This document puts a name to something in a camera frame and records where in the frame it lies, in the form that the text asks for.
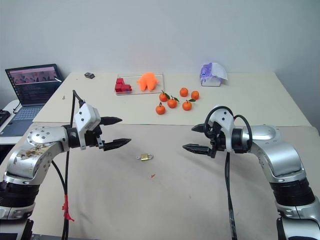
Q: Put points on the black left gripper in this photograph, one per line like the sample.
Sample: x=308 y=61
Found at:
x=93 y=139

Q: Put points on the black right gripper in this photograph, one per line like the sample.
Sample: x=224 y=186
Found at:
x=217 y=141

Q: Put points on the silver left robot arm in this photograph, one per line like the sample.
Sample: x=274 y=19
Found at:
x=37 y=140

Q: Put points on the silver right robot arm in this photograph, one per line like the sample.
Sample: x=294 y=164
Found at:
x=280 y=152

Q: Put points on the small orange mandarin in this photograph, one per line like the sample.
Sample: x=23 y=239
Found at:
x=172 y=103
x=163 y=97
x=195 y=95
x=187 y=105
x=160 y=109
x=184 y=92

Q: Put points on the small brass padlock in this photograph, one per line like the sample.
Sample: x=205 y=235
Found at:
x=145 y=157

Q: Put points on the red building blocks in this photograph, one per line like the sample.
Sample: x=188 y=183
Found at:
x=121 y=85

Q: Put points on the small red scrap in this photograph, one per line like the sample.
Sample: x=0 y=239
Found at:
x=153 y=176

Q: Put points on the orange plush toy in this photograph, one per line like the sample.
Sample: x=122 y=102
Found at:
x=147 y=81

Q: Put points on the small black box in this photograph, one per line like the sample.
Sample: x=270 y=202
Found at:
x=89 y=75

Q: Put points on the clear plastic tray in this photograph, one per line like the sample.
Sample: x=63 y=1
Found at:
x=160 y=86

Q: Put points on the purple and white package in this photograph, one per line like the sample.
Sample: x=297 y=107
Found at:
x=212 y=73

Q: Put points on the beige table cloth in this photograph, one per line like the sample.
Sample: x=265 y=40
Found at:
x=162 y=200

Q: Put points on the open laptop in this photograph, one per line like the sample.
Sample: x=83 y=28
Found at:
x=32 y=85

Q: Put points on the black keyboard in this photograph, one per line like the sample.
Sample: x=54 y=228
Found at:
x=3 y=117

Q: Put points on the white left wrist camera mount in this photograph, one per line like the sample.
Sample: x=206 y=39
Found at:
x=86 y=116

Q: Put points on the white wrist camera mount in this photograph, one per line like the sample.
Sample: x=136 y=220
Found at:
x=86 y=116
x=225 y=120

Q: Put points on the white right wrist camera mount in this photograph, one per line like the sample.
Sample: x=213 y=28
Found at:
x=225 y=120

